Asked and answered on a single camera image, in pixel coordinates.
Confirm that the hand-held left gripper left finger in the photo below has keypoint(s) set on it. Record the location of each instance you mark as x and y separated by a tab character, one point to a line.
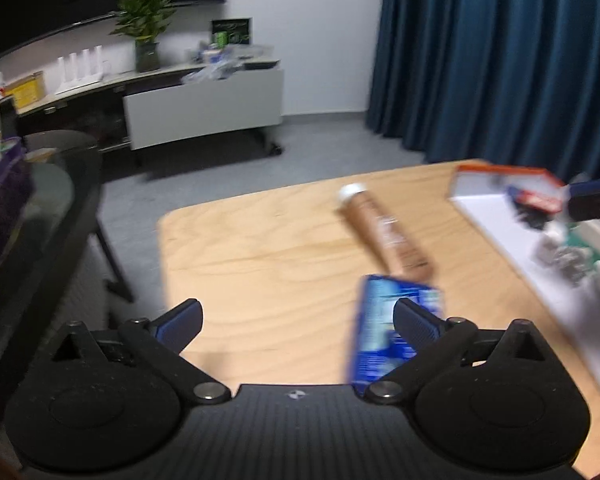
180	327

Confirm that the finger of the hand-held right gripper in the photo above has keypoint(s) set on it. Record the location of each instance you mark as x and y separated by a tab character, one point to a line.
595	200

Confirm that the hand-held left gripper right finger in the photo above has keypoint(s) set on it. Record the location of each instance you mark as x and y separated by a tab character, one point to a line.
415	327

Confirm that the teal bandage box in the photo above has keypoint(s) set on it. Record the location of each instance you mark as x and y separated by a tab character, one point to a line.
592	240

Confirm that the blue tin box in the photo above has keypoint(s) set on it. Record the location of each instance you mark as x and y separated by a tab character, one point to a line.
375	320

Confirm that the orange white cardboard box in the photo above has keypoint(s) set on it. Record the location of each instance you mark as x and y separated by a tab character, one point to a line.
505	230

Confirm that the brown tube with white cap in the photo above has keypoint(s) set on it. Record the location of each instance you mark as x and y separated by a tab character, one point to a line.
385	230

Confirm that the dark blue curtain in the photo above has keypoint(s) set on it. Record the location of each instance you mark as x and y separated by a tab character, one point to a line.
480	60

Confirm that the dark glass round table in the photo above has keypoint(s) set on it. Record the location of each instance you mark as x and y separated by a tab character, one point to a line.
45	200

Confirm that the white cabinet drawer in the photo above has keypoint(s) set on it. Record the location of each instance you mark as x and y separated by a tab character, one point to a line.
205	105

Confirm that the long television cabinet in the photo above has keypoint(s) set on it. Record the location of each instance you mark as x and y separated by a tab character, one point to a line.
145	77

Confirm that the clear plastic bag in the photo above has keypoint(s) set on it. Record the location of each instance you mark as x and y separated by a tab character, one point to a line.
210	72

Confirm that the small white blue box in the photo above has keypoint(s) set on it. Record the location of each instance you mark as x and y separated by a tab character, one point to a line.
212	54

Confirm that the white router with antennas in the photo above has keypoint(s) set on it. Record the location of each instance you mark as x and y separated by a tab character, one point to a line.
80	70

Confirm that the yellow box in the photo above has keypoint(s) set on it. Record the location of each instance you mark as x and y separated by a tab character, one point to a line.
25	91

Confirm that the green black box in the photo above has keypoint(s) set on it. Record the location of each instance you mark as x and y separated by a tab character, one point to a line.
232	31

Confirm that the potted plant in dark vase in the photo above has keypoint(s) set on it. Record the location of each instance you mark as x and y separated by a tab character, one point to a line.
145	15

